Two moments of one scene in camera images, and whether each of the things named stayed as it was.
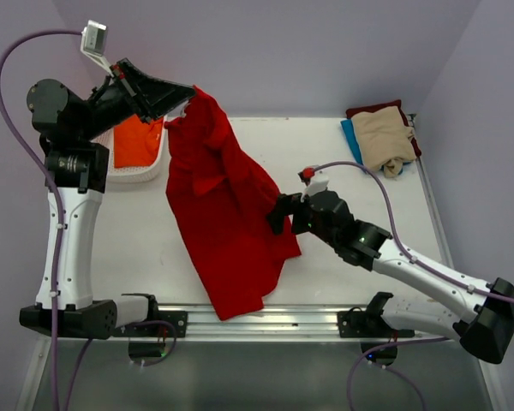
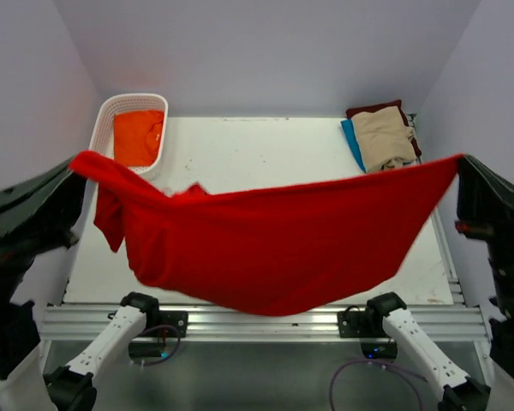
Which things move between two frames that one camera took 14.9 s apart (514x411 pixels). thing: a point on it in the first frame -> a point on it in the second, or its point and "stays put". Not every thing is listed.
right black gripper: [287, 204] -> [479, 207]
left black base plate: [178, 319] stays put
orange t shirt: [136, 143] stays put
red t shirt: [219, 196] -> [263, 251]
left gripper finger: [148, 107] -> [47, 215]
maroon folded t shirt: [385, 105] stays put
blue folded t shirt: [352, 138] stays put
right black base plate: [367, 324] stays put
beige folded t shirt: [385, 139] stays put
